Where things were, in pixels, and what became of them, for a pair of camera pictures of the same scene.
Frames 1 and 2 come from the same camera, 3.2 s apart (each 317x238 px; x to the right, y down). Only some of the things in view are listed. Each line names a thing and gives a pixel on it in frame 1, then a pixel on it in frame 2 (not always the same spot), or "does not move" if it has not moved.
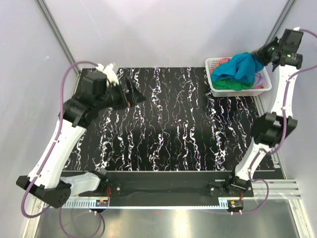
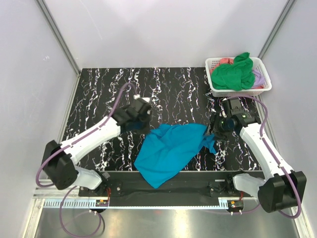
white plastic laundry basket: x=253 y=91 does not move
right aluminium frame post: x=276 y=30 does not move
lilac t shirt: x=259 y=80 does not move
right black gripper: x=259 y=53 to x=214 y=119
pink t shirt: x=222 y=60 does not move
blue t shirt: x=242 y=66 to x=170 y=145
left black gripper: x=134 y=96 to x=147 y=118
